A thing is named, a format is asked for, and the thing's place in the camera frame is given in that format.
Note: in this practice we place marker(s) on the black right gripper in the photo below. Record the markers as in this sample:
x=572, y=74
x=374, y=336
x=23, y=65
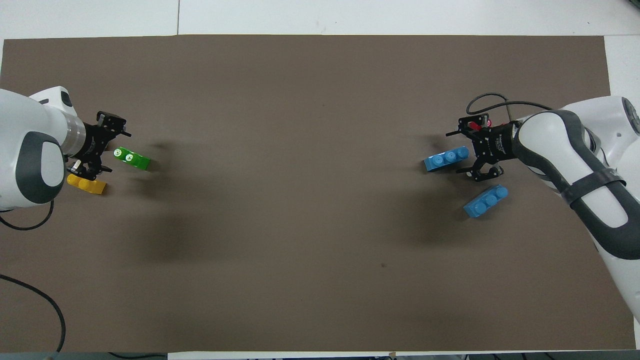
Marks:
x=495, y=145

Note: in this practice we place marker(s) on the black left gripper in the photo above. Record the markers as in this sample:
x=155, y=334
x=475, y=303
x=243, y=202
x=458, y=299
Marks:
x=95, y=142

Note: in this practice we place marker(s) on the green two-stud toy block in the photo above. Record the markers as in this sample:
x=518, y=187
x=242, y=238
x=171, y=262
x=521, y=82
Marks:
x=135, y=160

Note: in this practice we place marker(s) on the blue three-stud toy block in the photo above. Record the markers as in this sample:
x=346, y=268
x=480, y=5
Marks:
x=445, y=161
x=485, y=201

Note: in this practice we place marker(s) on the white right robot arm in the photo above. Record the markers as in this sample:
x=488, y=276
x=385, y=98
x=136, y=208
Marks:
x=575, y=150

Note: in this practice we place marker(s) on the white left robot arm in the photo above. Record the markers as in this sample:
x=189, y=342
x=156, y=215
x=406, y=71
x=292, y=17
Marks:
x=25, y=125

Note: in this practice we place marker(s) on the red small toy block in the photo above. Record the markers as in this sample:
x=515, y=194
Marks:
x=488, y=122

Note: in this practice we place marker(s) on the yellow two-stud toy block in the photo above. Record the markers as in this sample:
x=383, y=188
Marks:
x=92, y=186

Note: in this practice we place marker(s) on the brown table mat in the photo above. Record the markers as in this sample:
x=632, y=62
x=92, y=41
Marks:
x=300, y=150

